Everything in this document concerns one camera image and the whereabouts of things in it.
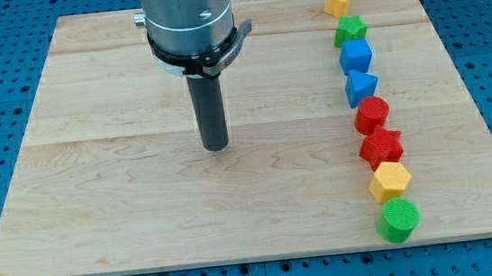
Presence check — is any green star block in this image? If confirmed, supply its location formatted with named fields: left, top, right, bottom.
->
left=333, top=15, right=368, bottom=48

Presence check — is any red star block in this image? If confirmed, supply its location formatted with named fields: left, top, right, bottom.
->
left=359, top=125, right=404, bottom=171

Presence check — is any green cylinder block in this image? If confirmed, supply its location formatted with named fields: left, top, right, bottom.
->
left=376, top=198, right=420, bottom=244

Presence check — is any light wooden board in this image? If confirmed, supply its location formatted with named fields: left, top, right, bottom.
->
left=0, top=0, right=492, bottom=276

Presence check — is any red cylinder block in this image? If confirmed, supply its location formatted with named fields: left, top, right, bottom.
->
left=354, top=97, right=390, bottom=135

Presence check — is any blue triangle block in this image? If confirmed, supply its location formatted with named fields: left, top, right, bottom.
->
left=344, top=69, right=378, bottom=109

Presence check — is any yellow heart block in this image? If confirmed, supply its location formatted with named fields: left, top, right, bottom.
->
left=324, top=0, right=350, bottom=19

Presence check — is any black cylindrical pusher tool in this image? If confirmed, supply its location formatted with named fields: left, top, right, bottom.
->
left=186, top=78, right=229, bottom=152

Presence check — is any yellow hexagon block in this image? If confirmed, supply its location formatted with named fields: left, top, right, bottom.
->
left=369, top=161, right=412, bottom=204

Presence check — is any blue cube block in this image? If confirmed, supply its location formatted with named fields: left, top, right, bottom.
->
left=339, top=39, right=373, bottom=75

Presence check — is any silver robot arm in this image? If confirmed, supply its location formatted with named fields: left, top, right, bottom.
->
left=140, top=0, right=252, bottom=79

